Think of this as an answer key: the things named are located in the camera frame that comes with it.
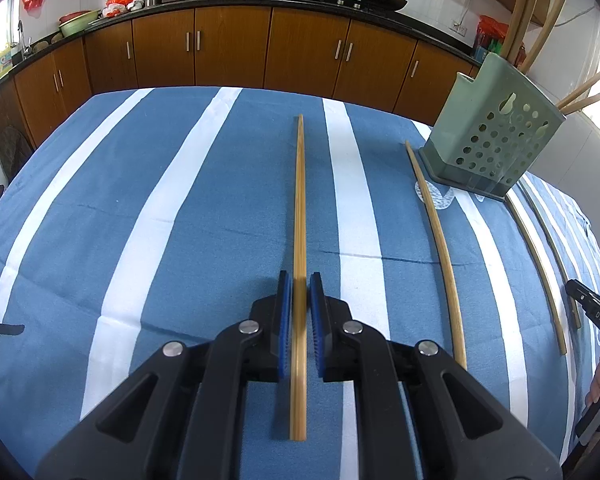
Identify green basin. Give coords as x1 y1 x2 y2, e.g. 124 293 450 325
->
58 10 101 38

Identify wooden lower kitchen cabinets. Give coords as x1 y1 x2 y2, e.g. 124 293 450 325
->
0 5 482 162

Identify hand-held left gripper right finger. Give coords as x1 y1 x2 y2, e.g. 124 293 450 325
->
307 271 563 480

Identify dark round woven tray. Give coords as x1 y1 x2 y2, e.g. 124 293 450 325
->
0 127 34 182

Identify red white plastic bag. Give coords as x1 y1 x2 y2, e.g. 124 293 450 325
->
102 0 143 18

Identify blue white striped tablecloth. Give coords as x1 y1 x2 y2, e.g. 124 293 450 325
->
0 86 600 480

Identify bottles and red bag cluster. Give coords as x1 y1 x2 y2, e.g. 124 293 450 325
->
472 30 504 62

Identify black gas stove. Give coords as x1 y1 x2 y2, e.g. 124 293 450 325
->
280 0 383 11

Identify green perforated utensil holder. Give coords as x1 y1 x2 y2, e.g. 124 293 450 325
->
419 52 567 204

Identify steel faucet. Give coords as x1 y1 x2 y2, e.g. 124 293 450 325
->
17 20 34 59

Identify black kitchen countertop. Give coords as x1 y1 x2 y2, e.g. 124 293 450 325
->
0 0 483 107

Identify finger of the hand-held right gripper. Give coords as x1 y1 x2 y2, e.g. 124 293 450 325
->
566 280 595 311

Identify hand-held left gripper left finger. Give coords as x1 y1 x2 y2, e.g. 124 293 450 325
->
34 270 293 480

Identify red bag over bottles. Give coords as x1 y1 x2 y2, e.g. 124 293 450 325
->
477 15 509 42

